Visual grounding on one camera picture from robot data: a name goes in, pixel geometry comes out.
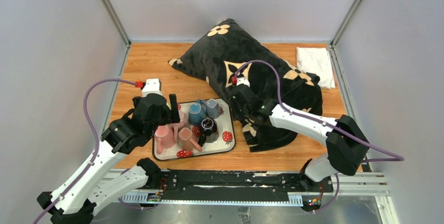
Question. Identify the brown pink mug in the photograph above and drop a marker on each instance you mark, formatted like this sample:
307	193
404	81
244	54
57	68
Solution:
188	141

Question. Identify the pink round mug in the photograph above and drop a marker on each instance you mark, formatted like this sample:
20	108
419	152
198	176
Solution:
164	138

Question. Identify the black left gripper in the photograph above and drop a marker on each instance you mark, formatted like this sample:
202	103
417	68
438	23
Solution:
166	112

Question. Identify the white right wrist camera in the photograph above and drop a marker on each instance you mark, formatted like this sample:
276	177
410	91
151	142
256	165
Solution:
242	81

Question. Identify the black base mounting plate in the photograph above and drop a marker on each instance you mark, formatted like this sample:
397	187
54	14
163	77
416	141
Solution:
235	188

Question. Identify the grey blue dotted mug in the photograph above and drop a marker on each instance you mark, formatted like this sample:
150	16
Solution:
212	108

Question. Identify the black mug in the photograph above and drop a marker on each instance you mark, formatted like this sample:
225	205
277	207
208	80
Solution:
208	131

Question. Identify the white strawberry tray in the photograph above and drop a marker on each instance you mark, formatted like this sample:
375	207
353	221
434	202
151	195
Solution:
225	142

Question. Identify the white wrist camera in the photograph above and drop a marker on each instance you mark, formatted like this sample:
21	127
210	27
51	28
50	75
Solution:
151	86
242	81

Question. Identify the pink octagonal mug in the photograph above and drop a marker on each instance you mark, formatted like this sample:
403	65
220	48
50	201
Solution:
183	123

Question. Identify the black floral plush blanket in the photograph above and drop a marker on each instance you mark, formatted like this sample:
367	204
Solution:
228	48

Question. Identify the white folded cloth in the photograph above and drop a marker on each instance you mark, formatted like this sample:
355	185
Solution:
316	61

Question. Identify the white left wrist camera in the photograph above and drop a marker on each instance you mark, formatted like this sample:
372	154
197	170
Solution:
151	86

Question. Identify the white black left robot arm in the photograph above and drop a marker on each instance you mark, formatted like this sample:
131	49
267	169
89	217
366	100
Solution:
81	197

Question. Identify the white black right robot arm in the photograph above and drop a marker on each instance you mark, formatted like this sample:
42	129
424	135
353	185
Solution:
345	142

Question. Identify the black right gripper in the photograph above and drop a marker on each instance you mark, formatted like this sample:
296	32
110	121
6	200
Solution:
234	103

